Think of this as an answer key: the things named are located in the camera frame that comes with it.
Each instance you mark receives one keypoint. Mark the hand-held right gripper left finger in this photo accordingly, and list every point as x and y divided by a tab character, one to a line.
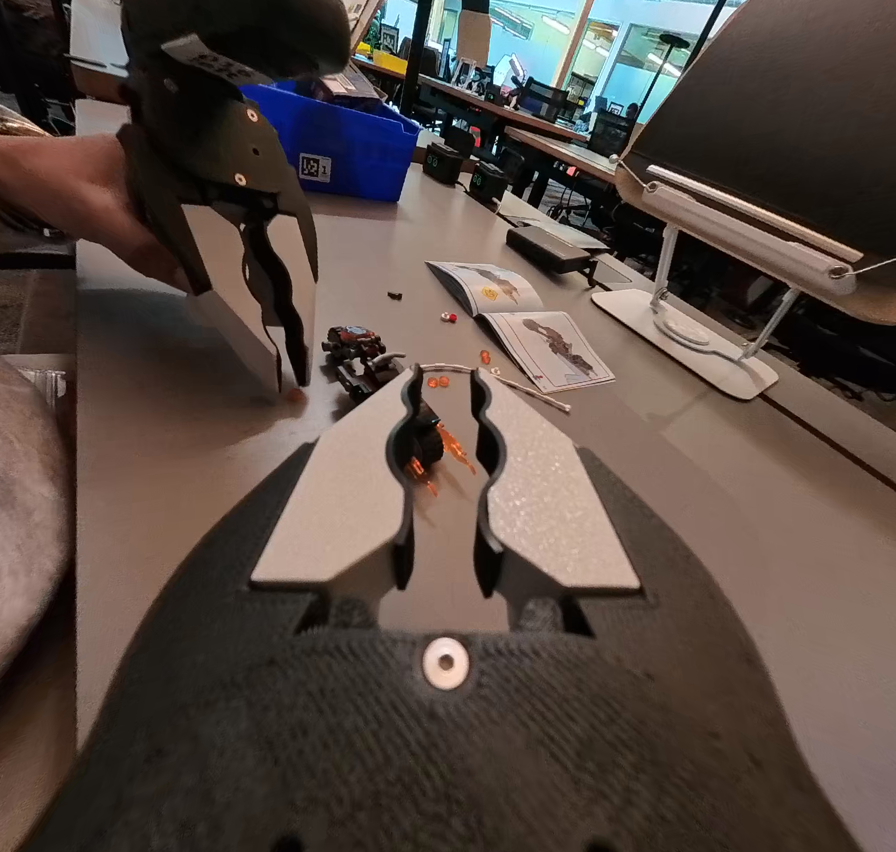
336	509

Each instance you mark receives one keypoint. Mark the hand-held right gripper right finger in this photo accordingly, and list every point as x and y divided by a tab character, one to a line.
553	516

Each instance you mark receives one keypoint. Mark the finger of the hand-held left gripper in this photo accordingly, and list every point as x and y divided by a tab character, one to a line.
297	285
231	292

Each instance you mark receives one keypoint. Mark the black orange lego motorcycle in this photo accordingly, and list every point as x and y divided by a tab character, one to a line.
353	341

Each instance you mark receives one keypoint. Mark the lego instruction booklet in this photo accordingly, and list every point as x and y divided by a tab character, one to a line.
560	355

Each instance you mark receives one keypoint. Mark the person's left hand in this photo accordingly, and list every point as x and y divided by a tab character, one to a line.
77	194

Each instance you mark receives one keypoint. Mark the blue storage bin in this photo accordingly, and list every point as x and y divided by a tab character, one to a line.
364	145

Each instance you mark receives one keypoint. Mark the black charger with green light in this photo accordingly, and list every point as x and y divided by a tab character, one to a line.
488	180
444	162

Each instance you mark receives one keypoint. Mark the yellow box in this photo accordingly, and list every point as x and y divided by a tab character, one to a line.
388	62

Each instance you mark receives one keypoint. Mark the white board stand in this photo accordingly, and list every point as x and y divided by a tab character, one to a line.
686	334

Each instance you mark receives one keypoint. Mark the black support column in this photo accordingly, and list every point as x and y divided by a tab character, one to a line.
420	33

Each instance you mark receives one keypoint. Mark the black power adapter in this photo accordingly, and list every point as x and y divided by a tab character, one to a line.
549	246

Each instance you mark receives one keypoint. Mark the cardboard panel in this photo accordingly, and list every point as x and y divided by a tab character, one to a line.
476	33

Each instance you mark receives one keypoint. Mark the background wooden desk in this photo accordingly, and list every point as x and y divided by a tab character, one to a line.
539	120

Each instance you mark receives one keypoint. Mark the black floor lamp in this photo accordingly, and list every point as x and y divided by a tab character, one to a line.
673	41

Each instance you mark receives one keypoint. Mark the dark display board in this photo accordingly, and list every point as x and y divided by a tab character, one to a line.
770	96

